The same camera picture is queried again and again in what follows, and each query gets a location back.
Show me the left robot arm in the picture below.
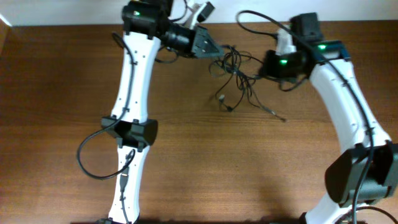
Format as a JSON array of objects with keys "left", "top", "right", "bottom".
[{"left": 100, "top": 1, "right": 223, "bottom": 223}]

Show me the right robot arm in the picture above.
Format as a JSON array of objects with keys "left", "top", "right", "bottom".
[{"left": 259, "top": 12, "right": 397, "bottom": 223}]

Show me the black cable white plug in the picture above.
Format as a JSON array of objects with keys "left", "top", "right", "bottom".
[{"left": 208, "top": 45, "right": 252, "bottom": 106}]

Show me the thin black usb cable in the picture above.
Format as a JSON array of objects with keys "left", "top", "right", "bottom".
[{"left": 217, "top": 46, "right": 288, "bottom": 123}]

